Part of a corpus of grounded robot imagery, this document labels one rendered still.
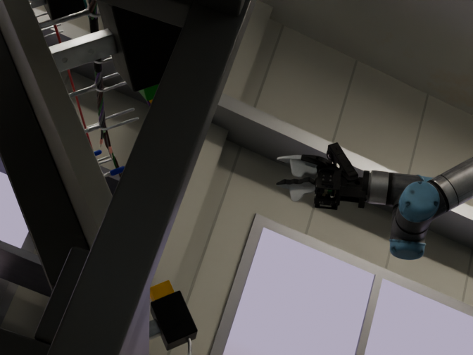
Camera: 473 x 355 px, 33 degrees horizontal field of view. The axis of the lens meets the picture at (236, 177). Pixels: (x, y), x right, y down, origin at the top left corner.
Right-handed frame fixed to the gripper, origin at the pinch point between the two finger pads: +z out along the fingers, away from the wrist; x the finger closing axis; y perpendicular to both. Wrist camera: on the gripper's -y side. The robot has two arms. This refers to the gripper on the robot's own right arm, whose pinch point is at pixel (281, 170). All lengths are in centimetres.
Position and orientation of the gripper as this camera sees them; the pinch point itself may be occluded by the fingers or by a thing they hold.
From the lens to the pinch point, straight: 188.1
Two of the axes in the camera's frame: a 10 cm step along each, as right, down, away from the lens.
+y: -1.7, 7.4, -6.5
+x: 0.2, 6.7, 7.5
